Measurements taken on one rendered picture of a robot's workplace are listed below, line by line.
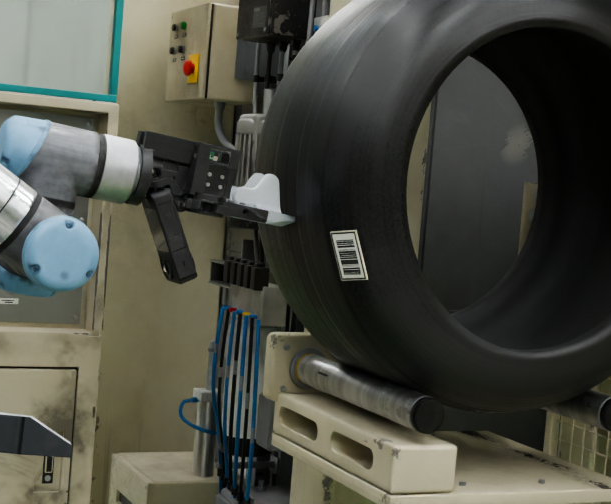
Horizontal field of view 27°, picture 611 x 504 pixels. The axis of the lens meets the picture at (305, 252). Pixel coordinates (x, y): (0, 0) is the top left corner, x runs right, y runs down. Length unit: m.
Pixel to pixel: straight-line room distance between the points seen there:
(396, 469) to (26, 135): 0.58
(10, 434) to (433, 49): 1.04
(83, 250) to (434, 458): 0.52
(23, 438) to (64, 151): 0.90
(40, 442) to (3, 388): 1.50
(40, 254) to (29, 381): 0.79
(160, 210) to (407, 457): 0.41
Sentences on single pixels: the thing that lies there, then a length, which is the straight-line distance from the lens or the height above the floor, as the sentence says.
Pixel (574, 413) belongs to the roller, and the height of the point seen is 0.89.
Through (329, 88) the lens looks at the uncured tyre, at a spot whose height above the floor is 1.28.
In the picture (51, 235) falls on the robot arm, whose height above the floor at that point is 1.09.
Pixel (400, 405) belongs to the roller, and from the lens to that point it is 1.53.
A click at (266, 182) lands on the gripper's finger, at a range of 1.50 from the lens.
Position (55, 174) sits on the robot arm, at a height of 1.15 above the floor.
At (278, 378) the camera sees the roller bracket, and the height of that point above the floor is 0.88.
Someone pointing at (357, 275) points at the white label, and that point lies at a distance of 1.46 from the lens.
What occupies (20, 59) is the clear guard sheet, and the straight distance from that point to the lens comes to 2.03.
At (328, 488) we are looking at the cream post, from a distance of 1.90.
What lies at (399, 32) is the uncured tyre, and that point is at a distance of 1.50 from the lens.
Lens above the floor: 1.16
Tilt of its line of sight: 3 degrees down
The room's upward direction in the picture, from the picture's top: 5 degrees clockwise
